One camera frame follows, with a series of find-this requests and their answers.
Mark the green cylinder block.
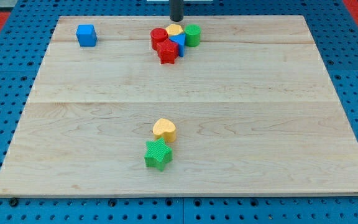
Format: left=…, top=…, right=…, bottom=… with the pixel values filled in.
left=185, top=24, right=201, bottom=47

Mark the yellow heart block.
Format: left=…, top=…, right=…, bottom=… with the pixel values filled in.
left=152, top=118, right=177, bottom=142

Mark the green star block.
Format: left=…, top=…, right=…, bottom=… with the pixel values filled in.
left=144, top=138, right=173, bottom=172

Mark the wooden board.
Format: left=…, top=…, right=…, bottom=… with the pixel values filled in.
left=0, top=16, right=358, bottom=198

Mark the red star block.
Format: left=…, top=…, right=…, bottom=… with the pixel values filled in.
left=157, top=39, right=179, bottom=64

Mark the blue triangle block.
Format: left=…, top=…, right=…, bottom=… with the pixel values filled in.
left=169, top=34, right=186, bottom=57

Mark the red cylinder block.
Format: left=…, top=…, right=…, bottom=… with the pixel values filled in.
left=150, top=27, right=168, bottom=50

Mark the yellow pentagon block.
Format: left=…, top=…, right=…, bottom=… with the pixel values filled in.
left=165, top=24, right=183, bottom=37

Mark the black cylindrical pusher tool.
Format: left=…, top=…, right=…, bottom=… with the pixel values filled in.
left=169, top=0, right=184, bottom=22

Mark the blue cube block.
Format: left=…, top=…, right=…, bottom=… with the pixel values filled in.
left=76, top=24, right=98, bottom=47

